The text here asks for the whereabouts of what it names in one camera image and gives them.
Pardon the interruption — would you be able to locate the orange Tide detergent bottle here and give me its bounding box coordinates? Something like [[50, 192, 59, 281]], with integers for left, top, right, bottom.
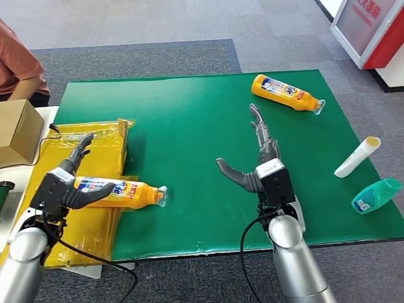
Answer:
[[73, 176, 168, 210], [251, 74, 326, 116]]

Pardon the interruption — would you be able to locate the white paper sheet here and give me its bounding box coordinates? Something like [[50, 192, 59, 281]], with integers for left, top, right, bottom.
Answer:
[[63, 262, 136, 280]]

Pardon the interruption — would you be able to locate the dark green container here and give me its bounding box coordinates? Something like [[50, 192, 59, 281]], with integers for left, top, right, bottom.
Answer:
[[0, 181, 16, 214]]

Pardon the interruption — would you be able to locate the green table mat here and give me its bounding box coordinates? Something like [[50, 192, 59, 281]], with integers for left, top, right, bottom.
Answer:
[[54, 69, 404, 262]]

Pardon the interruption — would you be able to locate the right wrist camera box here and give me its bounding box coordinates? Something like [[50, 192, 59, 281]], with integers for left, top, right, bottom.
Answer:
[[255, 158, 296, 206]]

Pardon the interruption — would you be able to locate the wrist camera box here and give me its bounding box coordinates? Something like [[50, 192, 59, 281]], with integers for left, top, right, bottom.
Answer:
[[255, 158, 296, 206], [29, 167, 76, 221]]

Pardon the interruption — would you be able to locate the red white display cabinet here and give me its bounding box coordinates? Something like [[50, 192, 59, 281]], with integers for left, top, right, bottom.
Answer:
[[330, 0, 404, 93]]

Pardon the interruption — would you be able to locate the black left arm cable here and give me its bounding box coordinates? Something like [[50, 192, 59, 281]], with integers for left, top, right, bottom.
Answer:
[[42, 215, 138, 303]]

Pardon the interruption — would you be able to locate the person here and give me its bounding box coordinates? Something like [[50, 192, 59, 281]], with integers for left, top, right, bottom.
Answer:
[[0, 18, 51, 108]]

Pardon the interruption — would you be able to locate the brown cardboard box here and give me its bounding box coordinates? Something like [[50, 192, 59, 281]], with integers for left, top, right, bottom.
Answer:
[[0, 98, 45, 168]]

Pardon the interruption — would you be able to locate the thin black table cable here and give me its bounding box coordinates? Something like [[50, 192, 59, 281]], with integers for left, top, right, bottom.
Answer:
[[0, 123, 63, 169]]

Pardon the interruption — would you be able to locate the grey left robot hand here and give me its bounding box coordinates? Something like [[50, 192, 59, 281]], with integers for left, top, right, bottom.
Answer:
[[60, 133, 116, 210]]

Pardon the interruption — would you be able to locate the white tube bottle yellow cap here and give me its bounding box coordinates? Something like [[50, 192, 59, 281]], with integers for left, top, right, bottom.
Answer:
[[334, 136, 381, 179]]

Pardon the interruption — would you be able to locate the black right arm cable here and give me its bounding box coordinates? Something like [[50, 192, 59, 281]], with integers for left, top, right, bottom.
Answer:
[[239, 206, 279, 303]]

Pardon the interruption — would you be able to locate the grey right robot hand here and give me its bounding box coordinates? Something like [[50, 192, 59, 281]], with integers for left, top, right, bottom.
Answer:
[[216, 104, 282, 194]]

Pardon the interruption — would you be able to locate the teal plastic bottle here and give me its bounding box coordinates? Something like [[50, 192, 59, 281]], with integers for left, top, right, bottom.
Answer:
[[351, 178, 403, 216]]

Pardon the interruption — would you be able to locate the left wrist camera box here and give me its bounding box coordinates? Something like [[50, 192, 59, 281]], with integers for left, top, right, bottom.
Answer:
[[29, 167, 76, 221]]

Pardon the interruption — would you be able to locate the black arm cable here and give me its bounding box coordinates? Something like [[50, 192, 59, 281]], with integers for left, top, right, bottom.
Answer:
[[42, 215, 138, 303], [239, 206, 279, 303]]

